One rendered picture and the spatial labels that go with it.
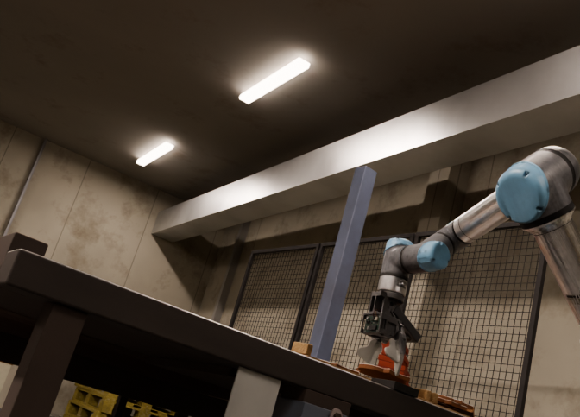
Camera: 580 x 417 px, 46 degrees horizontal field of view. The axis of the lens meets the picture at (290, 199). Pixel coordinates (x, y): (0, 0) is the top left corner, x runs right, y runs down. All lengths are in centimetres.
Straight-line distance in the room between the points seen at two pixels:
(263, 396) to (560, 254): 67
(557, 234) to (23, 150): 1008
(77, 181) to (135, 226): 115
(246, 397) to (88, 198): 997
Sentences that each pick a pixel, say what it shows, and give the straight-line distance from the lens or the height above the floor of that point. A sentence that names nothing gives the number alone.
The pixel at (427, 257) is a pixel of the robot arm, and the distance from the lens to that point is 174.
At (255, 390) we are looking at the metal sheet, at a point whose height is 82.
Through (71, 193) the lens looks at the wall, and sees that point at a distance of 1114.
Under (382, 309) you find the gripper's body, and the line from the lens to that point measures 179.
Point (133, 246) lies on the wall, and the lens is 1130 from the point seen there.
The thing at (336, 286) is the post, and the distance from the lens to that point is 394.
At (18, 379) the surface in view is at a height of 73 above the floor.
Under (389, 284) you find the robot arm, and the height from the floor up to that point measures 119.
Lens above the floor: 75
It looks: 19 degrees up
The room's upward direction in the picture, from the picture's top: 16 degrees clockwise
